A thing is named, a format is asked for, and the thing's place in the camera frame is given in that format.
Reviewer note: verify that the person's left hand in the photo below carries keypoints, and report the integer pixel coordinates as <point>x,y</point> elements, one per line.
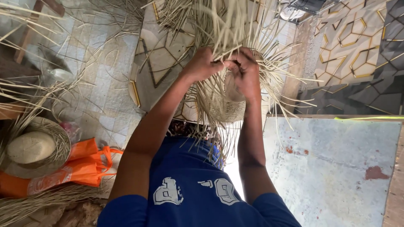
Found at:
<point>199,66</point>

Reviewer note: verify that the person's right hand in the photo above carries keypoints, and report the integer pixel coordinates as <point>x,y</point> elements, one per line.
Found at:
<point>244,77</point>

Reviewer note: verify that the person's right fingers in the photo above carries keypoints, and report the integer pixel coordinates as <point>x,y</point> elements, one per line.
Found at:
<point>235,61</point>

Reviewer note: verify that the person's left fingers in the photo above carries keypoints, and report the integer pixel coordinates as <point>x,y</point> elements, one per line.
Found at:
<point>214,64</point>

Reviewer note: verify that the unfinished woven straw hat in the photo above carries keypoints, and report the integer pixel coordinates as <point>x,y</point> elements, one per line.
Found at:
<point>227,108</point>

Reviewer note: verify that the hexagon patterned mat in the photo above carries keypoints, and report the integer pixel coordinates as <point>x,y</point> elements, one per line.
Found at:
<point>161,60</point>

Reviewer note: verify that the dark patterned shorts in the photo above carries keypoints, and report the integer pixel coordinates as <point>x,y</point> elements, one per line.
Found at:
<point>183,128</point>

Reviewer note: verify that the white shoe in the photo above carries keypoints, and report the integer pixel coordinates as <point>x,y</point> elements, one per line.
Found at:
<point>291,13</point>

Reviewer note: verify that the blue printed shirt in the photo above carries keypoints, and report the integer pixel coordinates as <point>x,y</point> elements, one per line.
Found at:
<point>189,195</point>

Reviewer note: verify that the grey metal sheet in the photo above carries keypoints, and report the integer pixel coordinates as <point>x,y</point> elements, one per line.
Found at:
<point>328,170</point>

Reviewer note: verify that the clear plastic bottle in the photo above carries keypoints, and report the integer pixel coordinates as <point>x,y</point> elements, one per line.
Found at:
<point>60,75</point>

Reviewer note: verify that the pink plastic bag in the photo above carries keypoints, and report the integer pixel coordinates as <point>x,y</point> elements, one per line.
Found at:
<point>71,130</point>

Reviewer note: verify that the orange fabric bag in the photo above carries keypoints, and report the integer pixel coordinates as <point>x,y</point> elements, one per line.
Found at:
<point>85,167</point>

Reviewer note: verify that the heap of loose straw strands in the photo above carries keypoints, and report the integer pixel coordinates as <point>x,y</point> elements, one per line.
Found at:
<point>28,91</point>

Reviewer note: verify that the wooden stool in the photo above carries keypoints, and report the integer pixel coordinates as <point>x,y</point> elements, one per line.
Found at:
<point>30,28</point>

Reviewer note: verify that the finished pale straw hat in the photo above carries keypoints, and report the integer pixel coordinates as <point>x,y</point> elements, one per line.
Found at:
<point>31,147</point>

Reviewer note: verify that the bundle of dry straw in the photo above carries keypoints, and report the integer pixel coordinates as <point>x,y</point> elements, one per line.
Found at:
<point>41,201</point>

